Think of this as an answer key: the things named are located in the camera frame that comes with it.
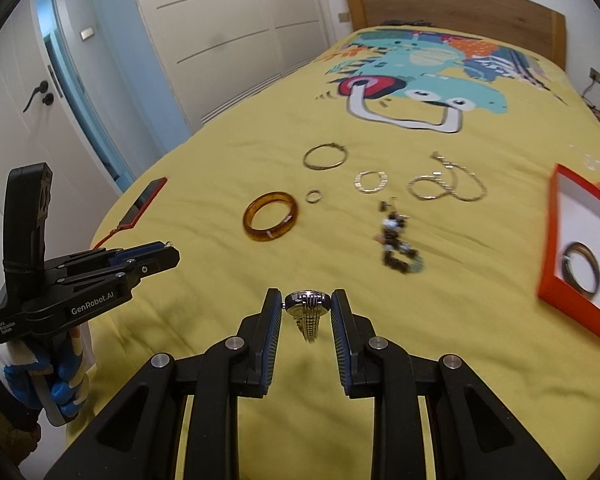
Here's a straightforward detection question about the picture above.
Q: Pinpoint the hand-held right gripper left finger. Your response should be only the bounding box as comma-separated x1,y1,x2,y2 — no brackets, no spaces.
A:
45,287,283,480

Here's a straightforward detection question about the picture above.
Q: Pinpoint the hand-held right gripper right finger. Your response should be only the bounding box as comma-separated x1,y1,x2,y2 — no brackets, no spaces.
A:
331,288,566,480

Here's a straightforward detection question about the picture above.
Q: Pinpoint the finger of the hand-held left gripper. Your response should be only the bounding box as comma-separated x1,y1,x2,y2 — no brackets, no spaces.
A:
62,249,182,293
55,241,176,281

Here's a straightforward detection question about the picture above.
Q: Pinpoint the silver wristwatch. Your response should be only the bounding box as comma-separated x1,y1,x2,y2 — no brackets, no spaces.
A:
284,289,331,345

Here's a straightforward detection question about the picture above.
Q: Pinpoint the amber bangle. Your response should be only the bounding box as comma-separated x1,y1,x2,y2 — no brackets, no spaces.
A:
243,191,299,243

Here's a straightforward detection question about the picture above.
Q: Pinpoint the beaded bracelet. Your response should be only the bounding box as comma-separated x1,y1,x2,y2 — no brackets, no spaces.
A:
372,199,425,276

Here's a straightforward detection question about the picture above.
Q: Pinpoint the silver twisted bangle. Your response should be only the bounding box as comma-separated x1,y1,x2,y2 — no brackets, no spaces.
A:
407,173,454,201

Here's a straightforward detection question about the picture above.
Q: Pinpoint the thin metal bangle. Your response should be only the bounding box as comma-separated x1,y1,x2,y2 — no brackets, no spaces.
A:
302,143,348,171

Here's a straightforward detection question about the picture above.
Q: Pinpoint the silver chain necklace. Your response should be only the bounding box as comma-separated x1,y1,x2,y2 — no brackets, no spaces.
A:
431,151,487,203

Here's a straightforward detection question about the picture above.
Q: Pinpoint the dark bangle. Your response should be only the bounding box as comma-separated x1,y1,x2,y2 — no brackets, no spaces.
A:
562,241,600,297

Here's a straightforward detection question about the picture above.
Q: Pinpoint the red jewelry box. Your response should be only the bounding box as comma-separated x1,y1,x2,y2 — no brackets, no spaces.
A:
537,163,600,346

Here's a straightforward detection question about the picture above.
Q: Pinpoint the person's left hand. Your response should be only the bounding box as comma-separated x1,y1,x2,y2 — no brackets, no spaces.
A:
0,327,92,427

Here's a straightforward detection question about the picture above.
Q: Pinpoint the red phone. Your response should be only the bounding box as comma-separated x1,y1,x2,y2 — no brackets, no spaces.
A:
117,177,168,231

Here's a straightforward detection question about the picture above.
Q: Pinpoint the yellow printed blanket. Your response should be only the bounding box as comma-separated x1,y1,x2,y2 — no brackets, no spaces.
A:
65,25,600,480

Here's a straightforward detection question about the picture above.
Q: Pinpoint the white door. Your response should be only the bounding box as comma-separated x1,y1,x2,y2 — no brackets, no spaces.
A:
0,0,128,226

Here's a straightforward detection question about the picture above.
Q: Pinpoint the white wardrobe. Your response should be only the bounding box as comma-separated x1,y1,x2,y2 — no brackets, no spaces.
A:
125,0,332,133

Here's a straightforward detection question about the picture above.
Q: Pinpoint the wooden headboard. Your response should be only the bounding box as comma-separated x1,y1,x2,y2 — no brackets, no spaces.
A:
343,0,567,68

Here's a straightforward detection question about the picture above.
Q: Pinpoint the black door handle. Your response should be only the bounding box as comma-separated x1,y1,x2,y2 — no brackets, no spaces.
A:
22,81,55,113

